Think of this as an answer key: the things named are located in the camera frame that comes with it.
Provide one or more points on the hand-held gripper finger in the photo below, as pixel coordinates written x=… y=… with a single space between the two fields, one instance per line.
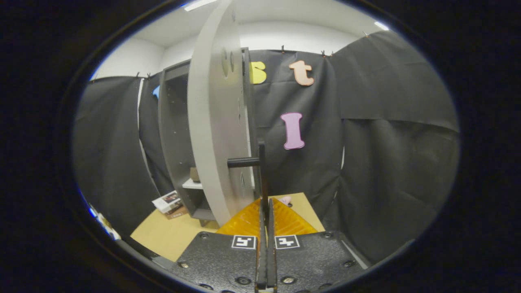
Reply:
x=272 y=252
x=261 y=252

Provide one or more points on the grey shoe cabinet door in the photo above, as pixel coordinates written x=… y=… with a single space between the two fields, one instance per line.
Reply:
x=211 y=122

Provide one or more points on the grey shoe cabinet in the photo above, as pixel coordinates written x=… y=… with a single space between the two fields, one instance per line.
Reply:
x=175 y=122

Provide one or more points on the pink and green plush toy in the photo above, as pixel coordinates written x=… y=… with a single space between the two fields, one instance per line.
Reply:
x=285 y=200

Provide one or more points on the brown book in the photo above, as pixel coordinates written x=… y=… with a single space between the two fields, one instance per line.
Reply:
x=177 y=213

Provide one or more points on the white book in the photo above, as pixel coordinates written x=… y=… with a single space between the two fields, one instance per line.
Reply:
x=166 y=200

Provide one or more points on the white side table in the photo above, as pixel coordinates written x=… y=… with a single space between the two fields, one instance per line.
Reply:
x=106 y=224

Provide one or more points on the black backdrop cloth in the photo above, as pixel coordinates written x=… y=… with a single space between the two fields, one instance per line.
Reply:
x=386 y=142

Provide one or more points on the ceiling light panel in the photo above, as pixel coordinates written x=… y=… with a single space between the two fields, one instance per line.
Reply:
x=381 y=25
x=199 y=5

